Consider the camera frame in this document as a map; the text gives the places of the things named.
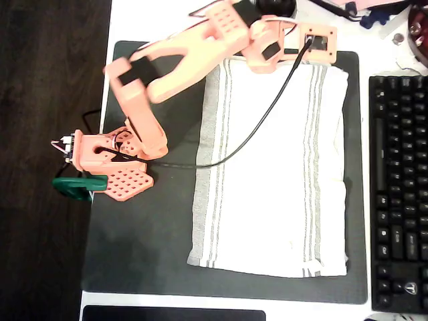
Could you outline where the black round object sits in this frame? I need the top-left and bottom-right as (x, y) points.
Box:
(255, 0), (298, 18)

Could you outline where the dark grey desk mat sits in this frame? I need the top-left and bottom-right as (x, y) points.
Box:
(81, 40), (368, 306)

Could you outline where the white grey-striped towel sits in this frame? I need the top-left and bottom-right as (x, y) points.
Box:
(186, 58), (350, 279)

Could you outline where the green table clamp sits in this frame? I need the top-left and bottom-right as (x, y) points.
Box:
(51, 175), (109, 203)

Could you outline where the thick black camera cable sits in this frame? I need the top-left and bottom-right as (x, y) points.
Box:
(146, 34), (314, 169)

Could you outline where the red round container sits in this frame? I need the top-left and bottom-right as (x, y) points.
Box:
(405, 2), (428, 65)

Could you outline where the thin black wire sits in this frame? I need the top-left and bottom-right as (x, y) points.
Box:
(82, 109), (105, 135)

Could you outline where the salmon orange camera mount box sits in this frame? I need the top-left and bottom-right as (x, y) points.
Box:
(296, 22), (338, 65)

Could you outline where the small blue plastic object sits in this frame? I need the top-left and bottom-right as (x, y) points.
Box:
(359, 9), (391, 30)

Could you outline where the small controller board with wires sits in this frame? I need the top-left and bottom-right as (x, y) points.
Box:
(50, 132), (77, 165)

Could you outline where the black computer keyboard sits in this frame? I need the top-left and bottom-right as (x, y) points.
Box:
(368, 75), (428, 315)

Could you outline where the flat black device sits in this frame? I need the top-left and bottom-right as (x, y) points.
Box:
(82, 304), (267, 321)

